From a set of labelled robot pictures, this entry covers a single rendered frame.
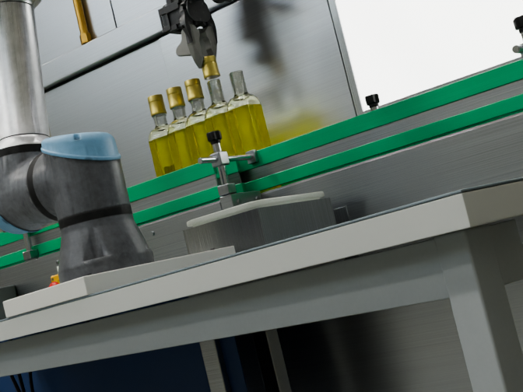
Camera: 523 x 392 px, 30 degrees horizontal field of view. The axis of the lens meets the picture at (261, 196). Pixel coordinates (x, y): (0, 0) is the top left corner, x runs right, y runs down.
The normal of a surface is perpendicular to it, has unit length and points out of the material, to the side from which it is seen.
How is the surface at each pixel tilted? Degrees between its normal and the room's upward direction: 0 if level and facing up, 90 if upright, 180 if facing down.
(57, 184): 91
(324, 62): 90
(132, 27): 90
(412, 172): 90
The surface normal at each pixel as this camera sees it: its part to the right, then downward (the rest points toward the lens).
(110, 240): 0.26, -0.44
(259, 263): -0.75, 0.13
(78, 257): -0.47, -0.27
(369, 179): -0.60, 0.07
